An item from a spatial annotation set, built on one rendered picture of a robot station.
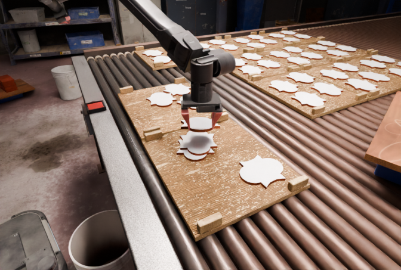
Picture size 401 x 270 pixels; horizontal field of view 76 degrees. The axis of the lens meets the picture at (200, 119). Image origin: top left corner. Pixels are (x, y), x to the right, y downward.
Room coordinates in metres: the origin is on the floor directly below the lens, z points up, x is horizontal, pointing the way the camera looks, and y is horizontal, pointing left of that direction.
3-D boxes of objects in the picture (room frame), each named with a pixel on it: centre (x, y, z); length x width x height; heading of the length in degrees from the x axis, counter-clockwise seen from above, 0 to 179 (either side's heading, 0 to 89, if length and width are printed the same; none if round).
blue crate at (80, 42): (4.99, 2.20, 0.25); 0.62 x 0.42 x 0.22; 119
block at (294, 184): (0.50, -0.26, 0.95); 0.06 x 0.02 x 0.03; 117
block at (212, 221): (0.38, -0.02, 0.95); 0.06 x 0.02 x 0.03; 117
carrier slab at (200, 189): (0.61, -0.05, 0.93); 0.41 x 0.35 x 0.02; 27
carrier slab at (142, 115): (0.98, 0.14, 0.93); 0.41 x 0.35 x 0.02; 27
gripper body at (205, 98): (0.63, 0.00, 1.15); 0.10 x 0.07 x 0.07; 95
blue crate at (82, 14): (5.03, 2.12, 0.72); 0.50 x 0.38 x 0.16; 104
